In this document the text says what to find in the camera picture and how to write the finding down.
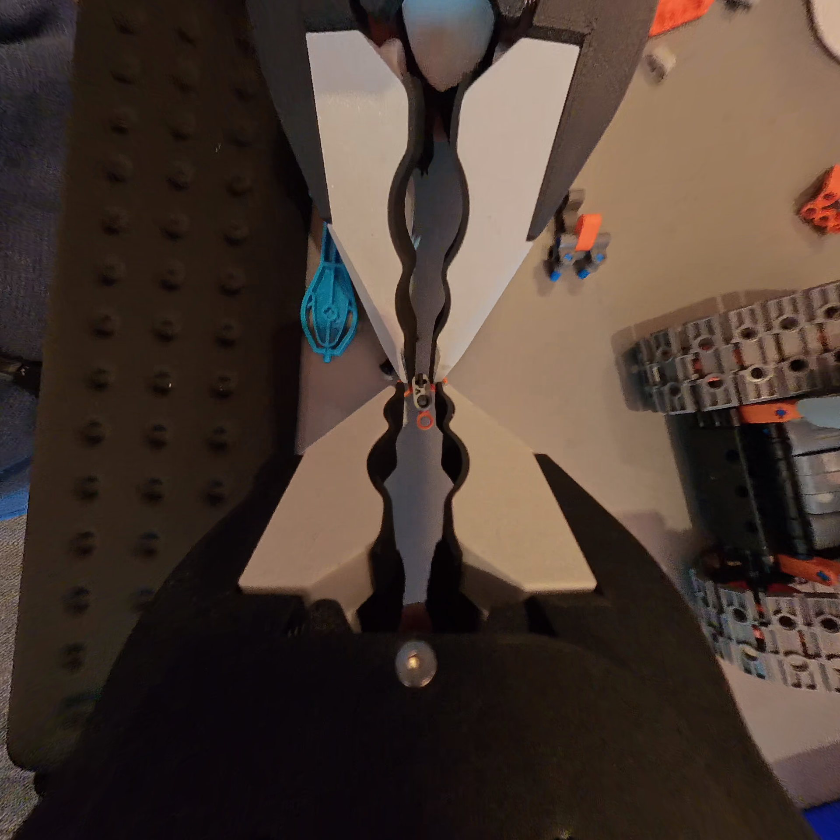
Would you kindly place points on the black dimpled pad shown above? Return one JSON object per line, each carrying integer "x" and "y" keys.
{"x": 164, "y": 361}

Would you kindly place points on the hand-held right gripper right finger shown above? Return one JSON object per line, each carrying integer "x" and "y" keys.
{"x": 518, "y": 525}

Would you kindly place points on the small dark grey connector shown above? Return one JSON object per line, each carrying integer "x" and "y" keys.
{"x": 590, "y": 253}

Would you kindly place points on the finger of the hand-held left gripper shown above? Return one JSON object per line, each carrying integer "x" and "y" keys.
{"x": 354, "y": 164}
{"x": 518, "y": 144}

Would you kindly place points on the light grey connector brick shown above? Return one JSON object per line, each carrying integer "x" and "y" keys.
{"x": 659, "y": 62}

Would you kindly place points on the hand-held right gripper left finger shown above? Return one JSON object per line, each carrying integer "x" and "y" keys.
{"x": 315, "y": 525}

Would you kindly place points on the light blue brick separator tool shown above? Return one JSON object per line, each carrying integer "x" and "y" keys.
{"x": 328, "y": 308}

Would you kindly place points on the orange connector brick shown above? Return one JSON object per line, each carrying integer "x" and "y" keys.
{"x": 586, "y": 233}

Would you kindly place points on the white book stand base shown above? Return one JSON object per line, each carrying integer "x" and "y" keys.
{"x": 825, "y": 29}

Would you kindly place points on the partly built toy robot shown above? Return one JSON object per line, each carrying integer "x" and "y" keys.
{"x": 754, "y": 459}

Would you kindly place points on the orange wedge panel brick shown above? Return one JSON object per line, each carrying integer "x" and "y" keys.
{"x": 823, "y": 203}

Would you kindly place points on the grey pin connector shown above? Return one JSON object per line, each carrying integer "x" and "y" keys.
{"x": 423, "y": 390}

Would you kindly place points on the orange curved panel brick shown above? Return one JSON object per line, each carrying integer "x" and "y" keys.
{"x": 676, "y": 13}

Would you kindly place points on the orange multi-hole connector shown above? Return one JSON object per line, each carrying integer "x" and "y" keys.
{"x": 425, "y": 421}

